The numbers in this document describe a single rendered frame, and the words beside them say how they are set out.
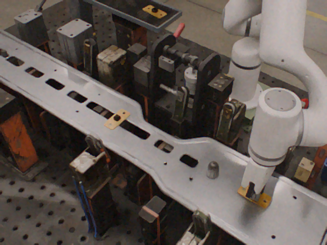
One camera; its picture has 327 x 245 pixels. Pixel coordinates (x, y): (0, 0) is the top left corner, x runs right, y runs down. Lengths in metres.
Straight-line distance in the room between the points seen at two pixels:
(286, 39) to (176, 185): 0.48
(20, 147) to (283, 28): 0.97
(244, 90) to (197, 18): 2.10
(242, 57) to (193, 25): 2.05
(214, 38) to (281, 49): 2.51
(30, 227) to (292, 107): 0.94
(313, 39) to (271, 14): 2.71
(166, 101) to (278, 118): 0.61
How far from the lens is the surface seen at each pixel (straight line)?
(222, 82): 1.09
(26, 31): 1.55
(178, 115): 1.14
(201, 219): 0.82
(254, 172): 0.84
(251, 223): 0.96
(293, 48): 0.75
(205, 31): 3.32
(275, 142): 0.76
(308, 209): 1.01
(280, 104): 0.72
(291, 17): 0.76
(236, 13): 1.23
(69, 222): 1.33
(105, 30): 2.08
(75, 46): 1.34
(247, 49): 1.36
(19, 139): 1.36
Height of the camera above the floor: 1.83
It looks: 45 degrees down
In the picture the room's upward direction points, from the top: 4 degrees clockwise
